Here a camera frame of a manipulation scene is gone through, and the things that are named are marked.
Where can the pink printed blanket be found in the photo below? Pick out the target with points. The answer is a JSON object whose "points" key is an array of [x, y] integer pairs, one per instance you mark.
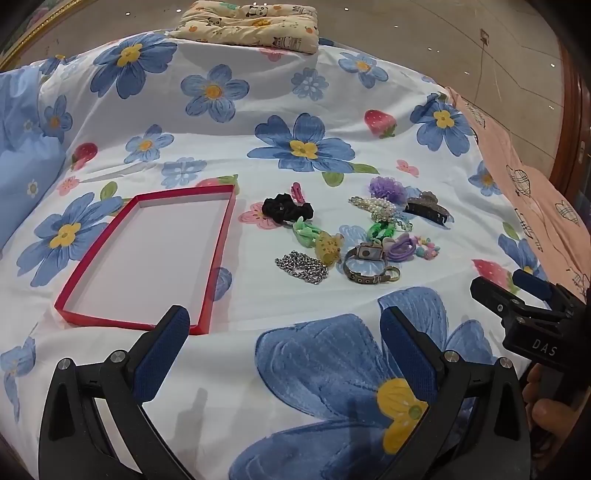
{"points": [[521, 184]]}

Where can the purple mesh scrunchie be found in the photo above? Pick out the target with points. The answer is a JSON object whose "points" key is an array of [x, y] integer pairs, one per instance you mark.
{"points": [[388, 189]]}

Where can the brown wooden furniture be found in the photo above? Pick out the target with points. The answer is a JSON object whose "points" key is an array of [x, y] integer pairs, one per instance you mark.
{"points": [[575, 138]]}

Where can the yellow hair claw clip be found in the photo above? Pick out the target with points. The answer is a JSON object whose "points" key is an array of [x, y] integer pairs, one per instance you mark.
{"points": [[328, 249]]}

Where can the gold picture frame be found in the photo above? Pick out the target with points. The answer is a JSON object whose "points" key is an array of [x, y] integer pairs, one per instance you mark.
{"points": [[27, 44]]}

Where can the pink hair clip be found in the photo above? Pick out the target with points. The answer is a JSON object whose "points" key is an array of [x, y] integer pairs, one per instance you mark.
{"points": [[298, 191]]}

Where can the red shallow box tray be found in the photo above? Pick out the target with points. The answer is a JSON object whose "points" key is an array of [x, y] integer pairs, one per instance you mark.
{"points": [[147, 258]]}

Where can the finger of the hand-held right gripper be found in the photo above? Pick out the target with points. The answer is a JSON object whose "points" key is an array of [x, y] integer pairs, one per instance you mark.
{"points": [[531, 284], [489, 293]]}

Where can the black scrunchie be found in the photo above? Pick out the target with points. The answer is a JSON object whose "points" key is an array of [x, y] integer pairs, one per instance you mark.
{"points": [[281, 207]]}

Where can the dark hair claw clip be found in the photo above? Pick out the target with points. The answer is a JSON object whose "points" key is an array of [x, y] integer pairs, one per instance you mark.
{"points": [[427, 212]]}

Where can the light blue pillow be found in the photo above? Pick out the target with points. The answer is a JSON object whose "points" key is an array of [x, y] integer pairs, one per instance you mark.
{"points": [[23, 175]]}

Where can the person's right hand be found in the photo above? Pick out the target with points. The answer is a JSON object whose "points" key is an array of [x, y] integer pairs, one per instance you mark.
{"points": [[547, 415]]}

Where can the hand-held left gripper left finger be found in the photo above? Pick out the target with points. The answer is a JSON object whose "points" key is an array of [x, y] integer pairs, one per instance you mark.
{"points": [[161, 355]]}

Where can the floral printed bedsheet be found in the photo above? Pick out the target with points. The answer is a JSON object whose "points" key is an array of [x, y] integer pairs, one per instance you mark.
{"points": [[286, 300]]}

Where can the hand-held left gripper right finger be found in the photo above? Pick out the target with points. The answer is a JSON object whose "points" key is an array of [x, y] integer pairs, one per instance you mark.
{"points": [[408, 355]]}

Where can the panda printed cushion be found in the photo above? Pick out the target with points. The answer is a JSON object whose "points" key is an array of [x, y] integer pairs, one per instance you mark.
{"points": [[249, 27]]}

